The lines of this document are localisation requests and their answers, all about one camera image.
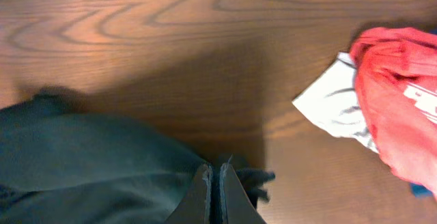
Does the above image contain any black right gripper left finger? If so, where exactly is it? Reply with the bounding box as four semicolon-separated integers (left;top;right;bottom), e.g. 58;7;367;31
165;165;213;224

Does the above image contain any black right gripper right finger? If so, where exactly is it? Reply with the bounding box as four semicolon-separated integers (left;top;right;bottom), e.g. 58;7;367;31
218;163;266;224

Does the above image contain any black t-shirt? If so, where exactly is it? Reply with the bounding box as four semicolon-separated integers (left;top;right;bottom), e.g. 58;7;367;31
1;93;275;223

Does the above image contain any beige garment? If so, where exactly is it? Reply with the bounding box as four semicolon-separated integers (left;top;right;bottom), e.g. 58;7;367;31
292;52;378;153

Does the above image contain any blue garment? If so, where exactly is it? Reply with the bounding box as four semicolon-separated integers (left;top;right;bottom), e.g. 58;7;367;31
410;183;433;197

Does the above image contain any red printed t-shirt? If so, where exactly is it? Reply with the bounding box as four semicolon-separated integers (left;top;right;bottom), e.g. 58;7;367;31
350;27;436;193

